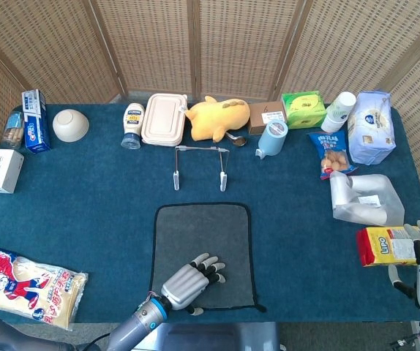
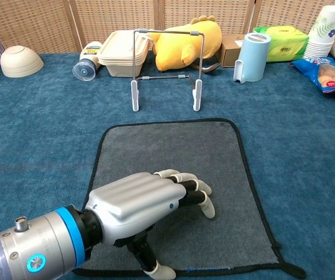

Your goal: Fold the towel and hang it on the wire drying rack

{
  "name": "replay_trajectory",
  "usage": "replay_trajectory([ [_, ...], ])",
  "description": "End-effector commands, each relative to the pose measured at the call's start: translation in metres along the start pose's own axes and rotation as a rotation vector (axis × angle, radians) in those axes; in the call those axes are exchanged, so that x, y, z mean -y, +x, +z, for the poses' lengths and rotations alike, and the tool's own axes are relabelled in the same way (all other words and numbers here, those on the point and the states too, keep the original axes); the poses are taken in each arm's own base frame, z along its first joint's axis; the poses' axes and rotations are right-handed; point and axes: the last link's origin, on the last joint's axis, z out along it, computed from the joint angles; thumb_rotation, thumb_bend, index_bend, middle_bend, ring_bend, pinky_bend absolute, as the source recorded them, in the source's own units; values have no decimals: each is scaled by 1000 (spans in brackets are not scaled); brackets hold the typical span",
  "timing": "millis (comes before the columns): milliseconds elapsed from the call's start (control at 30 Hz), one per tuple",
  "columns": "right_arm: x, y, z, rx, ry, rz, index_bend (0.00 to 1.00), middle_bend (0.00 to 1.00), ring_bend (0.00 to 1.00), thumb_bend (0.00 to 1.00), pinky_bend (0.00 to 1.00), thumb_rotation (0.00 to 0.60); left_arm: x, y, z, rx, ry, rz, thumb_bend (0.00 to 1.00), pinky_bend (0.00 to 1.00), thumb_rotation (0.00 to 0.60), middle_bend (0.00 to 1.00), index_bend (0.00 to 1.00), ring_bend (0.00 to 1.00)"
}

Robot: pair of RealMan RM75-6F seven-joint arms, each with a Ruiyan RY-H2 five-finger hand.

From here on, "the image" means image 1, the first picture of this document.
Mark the translucent white plastic bag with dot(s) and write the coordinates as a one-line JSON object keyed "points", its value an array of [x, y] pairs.
{"points": [[363, 190]]}

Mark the yellow red biscuit pack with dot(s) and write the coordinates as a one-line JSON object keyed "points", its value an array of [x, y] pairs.
{"points": [[382, 246]]}

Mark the teal table cloth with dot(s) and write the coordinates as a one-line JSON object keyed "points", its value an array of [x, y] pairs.
{"points": [[96, 204]]}

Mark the clear pack of sticks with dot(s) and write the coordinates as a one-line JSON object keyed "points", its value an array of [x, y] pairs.
{"points": [[13, 131]]}

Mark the beige lidded lunch box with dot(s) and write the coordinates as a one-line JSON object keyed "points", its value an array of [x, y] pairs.
{"points": [[163, 118]]}

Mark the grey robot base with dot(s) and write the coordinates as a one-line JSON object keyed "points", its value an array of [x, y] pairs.
{"points": [[213, 338]]}

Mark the red white blue food bag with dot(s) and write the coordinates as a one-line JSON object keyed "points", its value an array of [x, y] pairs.
{"points": [[30, 285]]}

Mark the yellow plush toy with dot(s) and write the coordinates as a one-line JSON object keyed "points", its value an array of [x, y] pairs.
{"points": [[217, 117]]}

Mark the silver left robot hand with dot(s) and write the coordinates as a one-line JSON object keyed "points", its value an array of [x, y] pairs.
{"points": [[184, 285]]}

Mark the beige upturned bowl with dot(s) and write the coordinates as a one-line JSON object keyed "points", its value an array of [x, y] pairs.
{"points": [[70, 126]]}

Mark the white and lilac soft pack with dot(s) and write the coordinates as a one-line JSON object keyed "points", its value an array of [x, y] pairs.
{"points": [[371, 128]]}

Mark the blue cookie snack bag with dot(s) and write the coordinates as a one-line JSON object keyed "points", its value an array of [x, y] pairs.
{"points": [[330, 153]]}

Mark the mayonnaise squeeze bottle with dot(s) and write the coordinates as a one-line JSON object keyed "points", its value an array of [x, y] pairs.
{"points": [[134, 120]]}

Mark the stack of paper cups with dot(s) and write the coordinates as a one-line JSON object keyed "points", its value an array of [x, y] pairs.
{"points": [[338, 111]]}

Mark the blue and grey cloth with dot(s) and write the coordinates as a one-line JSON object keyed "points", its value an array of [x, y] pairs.
{"points": [[195, 234]]}

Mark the white box with black print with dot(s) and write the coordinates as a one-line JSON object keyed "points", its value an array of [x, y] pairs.
{"points": [[3, 170]]}

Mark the metal spoon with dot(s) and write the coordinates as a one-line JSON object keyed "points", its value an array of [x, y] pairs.
{"points": [[238, 140]]}

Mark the brown cardboard box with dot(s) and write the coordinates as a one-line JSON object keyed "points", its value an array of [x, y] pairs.
{"points": [[259, 117]]}

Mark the woven folding screen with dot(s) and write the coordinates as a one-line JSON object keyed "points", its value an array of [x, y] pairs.
{"points": [[151, 44]]}

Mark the light blue cylinder holder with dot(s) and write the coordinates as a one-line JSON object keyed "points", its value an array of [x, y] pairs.
{"points": [[272, 140]]}

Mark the green tissue pack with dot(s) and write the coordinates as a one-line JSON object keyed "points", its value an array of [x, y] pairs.
{"points": [[303, 109]]}

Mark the blue toothpaste box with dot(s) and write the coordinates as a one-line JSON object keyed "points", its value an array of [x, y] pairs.
{"points": [[36, 124]]}

